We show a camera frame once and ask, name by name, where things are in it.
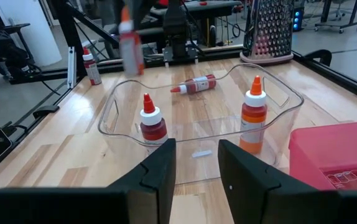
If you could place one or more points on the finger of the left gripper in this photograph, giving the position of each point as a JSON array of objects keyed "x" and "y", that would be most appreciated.
[{"x": 142, "y": 12}]

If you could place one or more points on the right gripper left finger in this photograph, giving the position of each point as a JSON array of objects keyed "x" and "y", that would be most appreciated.
[{"x": 153, "y": 186}]

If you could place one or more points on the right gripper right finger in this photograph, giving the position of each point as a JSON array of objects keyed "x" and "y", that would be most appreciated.
[{"x": 247, "y": 193}]

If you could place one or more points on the orange food colouring bottle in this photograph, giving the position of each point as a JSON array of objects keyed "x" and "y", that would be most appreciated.
[
  {"x": 130, "y": 53},
  {"x": 253, "y": 118}
]

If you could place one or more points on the dark red food colouring bottle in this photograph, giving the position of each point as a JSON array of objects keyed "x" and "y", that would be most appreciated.
[
  {"x": 200, "y": 84},
  {"x": 93, "y": 73},
  {"x": 153, "y": 130}
]

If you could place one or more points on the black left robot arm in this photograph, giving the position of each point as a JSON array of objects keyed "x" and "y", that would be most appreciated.
[{"x": 178, "y": 25}]

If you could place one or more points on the clear plastic bin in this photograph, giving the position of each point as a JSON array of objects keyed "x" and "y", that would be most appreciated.
[{"x": 216, "y": 124}]

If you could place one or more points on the pink plastic bin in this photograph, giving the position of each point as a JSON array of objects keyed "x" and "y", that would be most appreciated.
[{"x": 321, "y": 146}]

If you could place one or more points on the metal box grater pink trim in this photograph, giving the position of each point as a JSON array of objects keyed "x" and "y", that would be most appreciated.
[{"x": 268, "y": 31}]

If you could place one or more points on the black table clamp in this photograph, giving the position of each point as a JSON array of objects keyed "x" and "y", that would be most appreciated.
[
  {"x": 324, "y": 53},
  {"x": 46, "y": 111}
]

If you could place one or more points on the black computer tower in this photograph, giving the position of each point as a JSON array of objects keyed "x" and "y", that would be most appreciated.
[{"x": 298, "y": 18}]

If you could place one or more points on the silver aluminium bracket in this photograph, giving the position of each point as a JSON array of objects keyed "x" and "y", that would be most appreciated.
[{"x": 71, "y": 68}]

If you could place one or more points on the black wheeled desk frame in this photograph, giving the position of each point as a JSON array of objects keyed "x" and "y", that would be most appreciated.
[{"x": 337, "y": 15}]

